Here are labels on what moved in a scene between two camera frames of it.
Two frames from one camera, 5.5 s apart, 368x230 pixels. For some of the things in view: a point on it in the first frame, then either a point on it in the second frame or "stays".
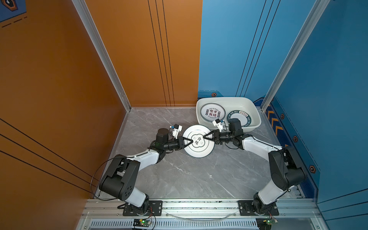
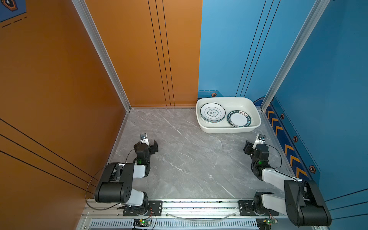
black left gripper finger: x=184 y=145 -> x=154 y=148
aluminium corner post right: x=278 y=84 stays
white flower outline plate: x=201 y=147 -> x=212 y=112
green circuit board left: x=142 y=223 stays
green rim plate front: x=245 y=118 stays
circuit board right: x=265 y=223 stays
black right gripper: x=216 y=137 -> x=247 y=147
